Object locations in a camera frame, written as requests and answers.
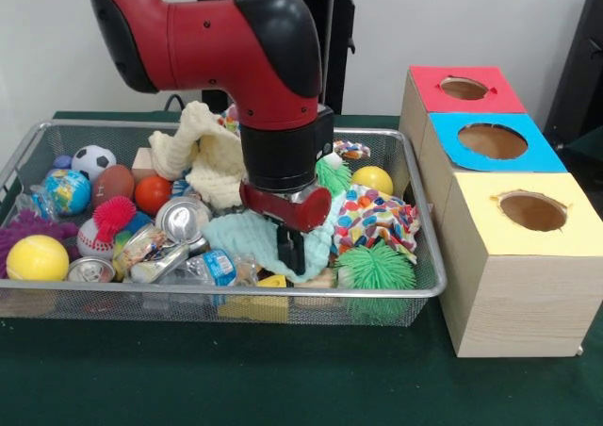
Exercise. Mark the cream waffle cloth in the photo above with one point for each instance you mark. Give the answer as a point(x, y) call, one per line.
point(212, 157)

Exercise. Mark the dark green tablecloth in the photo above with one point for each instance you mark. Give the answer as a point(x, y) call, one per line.
point(283, 379)

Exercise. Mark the green fuzzy monster toy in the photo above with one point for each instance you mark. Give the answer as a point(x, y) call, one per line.
point(334, 176)

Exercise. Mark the blue globe ball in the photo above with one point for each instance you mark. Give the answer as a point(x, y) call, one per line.
point(66, 190)

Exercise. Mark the wooden box with three holes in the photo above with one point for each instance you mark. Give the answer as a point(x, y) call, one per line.
point(518, 294)

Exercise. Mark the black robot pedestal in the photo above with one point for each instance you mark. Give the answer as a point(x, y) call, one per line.
point(341, 49)

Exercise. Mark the small soccer ball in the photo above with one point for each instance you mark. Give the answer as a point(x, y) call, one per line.
point(92, 160)

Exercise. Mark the polka dot cloth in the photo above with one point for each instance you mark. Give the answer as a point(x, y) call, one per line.
point(377, 221)

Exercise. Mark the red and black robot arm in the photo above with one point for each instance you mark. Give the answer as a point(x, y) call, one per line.
point(245, 58)

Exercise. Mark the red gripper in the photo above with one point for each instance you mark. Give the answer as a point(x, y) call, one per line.
point(287, 209)

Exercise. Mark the small yellow ball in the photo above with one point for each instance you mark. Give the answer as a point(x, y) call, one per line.
point(373, 179)

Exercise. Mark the green spiky ball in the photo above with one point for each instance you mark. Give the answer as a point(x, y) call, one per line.
point(377, 269)

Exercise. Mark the light teal waffle cloth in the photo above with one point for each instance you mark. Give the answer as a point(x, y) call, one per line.
point(245, 242)

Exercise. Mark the black panel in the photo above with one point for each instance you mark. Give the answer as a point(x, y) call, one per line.
point(582, 68)

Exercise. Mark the large yellow ball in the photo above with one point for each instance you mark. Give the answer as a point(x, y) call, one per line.
point(36, 258)

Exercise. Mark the brown toy football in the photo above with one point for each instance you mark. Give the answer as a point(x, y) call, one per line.
point(113, 186)

